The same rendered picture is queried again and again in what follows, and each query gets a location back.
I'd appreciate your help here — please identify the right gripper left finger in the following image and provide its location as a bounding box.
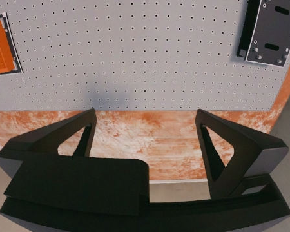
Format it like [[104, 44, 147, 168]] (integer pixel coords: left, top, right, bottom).
[[3, 108, 97, 157]]

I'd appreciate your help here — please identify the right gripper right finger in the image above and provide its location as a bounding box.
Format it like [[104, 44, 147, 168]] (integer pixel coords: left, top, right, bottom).
[[195, 108, 289, 199]]

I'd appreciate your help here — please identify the black rectangular plate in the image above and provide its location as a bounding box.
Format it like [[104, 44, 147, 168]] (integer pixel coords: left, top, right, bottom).
[[237, 0, 290, 68]]

